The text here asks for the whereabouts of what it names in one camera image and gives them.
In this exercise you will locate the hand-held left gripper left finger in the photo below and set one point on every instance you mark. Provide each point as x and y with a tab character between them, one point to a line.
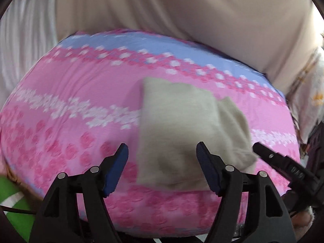
115	172

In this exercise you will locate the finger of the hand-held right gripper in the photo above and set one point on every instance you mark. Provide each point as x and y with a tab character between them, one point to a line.
270	155

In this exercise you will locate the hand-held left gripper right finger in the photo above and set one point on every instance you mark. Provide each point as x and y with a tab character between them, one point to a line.
207	167

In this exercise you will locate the cream sweater with black hearts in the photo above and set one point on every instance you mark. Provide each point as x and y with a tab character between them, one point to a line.
182	134

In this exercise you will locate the pink floral bed sheet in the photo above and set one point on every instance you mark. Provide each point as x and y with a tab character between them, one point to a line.
76	121

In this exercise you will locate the white floral cloth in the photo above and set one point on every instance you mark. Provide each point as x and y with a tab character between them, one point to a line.
307	93

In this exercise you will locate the green plastic item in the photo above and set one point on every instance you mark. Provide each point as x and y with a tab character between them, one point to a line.
15	207

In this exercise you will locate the beige draped cloth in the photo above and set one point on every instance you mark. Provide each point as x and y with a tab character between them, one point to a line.
182	7

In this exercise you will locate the white pleated curtain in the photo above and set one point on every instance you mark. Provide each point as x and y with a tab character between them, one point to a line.
22	38

